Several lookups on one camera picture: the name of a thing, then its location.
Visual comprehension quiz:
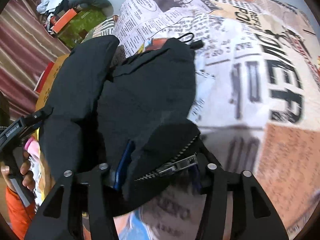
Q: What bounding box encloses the grey rolled garment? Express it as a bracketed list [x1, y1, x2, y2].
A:
[67, 0, 114, 16]

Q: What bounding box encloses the person's left hand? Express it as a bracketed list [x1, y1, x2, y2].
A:
[1, 151, 36, 193]

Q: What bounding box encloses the red box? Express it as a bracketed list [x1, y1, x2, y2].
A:
[33, 61, 56, 95]

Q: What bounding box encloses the pink toy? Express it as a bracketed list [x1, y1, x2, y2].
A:
[23, 137, 41, 161]

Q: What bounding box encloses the white crumpled cloth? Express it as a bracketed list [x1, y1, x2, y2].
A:
[37, 0, 63, 15]

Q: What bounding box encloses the orange box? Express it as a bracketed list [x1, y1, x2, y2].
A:
[51, 8, 78, 34]

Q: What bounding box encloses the printed newspaper pattern blanket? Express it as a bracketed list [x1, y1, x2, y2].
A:
[30, 0, 320, 240]

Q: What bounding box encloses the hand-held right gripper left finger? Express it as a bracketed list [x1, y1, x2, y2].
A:
[25, 141, 135, 240]

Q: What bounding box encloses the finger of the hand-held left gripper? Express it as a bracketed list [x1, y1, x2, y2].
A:
[31, 106, 55, 126]

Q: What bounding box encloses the yellow cardboard box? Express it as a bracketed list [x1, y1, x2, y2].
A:
[34, 53, 73, 111]

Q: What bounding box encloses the striped grey cloth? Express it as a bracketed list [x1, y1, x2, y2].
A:
[82, 17, 121, 43]

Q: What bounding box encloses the striped maroon curtain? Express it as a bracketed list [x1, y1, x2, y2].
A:
[0, 0, 71, 121]

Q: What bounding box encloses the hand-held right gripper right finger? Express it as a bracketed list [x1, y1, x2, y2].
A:
[192, 152, 289, 240]

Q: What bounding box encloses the black zip hoodie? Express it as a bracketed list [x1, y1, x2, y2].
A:
[38, 31, 202, 217]

